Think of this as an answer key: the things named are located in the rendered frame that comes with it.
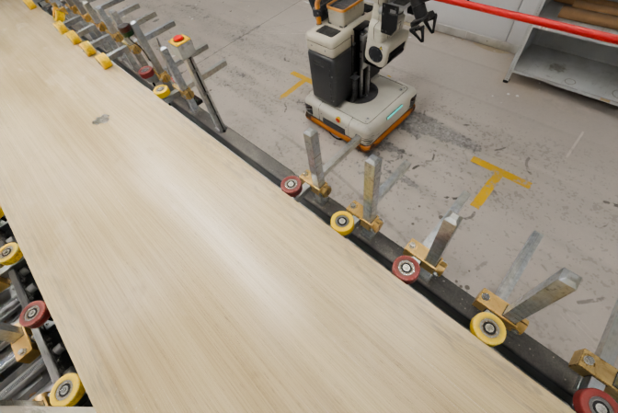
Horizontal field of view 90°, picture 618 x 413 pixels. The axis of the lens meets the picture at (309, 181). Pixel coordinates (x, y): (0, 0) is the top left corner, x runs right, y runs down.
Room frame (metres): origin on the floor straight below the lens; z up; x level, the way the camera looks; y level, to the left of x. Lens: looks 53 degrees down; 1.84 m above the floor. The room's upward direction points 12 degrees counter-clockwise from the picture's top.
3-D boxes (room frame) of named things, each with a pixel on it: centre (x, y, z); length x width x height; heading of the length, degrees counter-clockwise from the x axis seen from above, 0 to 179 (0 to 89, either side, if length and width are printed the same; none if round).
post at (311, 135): (0.74, -0.04, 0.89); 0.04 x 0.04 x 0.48; 37
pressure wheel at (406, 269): (0.31, -0.23, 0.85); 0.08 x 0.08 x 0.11
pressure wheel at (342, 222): (0.51, -0.08, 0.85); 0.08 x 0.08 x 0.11
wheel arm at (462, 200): (0.43, -0.39, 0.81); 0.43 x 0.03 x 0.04; 127
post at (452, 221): (0.34, -0.34, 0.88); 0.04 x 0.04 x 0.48; 37
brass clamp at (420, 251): (0.36, -0.33, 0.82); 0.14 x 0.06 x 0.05; 37
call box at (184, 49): (1.33, 0.41, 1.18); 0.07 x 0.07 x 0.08; 37
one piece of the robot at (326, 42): (2.00, -0.47, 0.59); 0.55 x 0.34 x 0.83; 126
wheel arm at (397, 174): (0.63, -0.24, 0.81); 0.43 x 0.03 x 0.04; 127
